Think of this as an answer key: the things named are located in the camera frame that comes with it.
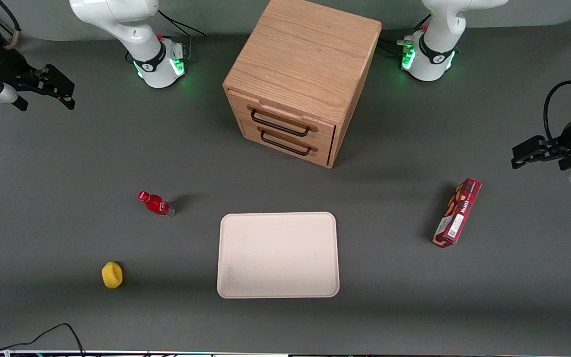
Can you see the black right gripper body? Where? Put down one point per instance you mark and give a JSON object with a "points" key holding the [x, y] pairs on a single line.
{"points": [[1, 67]]}

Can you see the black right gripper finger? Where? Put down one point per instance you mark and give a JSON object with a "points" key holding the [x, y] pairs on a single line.
{"points": [[60, 82], [57, 98]]}

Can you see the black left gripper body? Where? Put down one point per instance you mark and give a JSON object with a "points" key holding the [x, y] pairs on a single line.
{"points": [[564, 141]]}

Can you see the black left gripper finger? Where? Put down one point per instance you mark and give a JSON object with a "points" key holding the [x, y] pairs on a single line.
{"points": [[531, 159], [531, 146]]}

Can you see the wooden drawer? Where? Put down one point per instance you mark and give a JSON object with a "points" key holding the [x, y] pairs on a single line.
{"points": [[322, 126], [322, 148]]}

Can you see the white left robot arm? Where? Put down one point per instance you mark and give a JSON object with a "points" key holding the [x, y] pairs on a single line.
{"points": [[434, 59]]}

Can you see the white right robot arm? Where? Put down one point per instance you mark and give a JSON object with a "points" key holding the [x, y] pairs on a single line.
{"points": [[117, 20]]}

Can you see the wooden drawer cabinet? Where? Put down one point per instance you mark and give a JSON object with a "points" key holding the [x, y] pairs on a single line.
{"points": [[305, 49]]}

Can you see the red biscuit box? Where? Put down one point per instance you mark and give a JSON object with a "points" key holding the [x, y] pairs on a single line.
{"points": [[458, 213]]}

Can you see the red plastic bottle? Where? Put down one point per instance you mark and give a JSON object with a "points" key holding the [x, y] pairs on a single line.
{"points": [[156, 204]]}

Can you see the yellow lemon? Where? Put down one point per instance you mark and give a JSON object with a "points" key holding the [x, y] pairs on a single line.
{"points": [[112, 275]]}

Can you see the beige rectangular tray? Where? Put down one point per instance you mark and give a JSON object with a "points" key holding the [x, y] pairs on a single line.
{"points": [[278, 255]]}

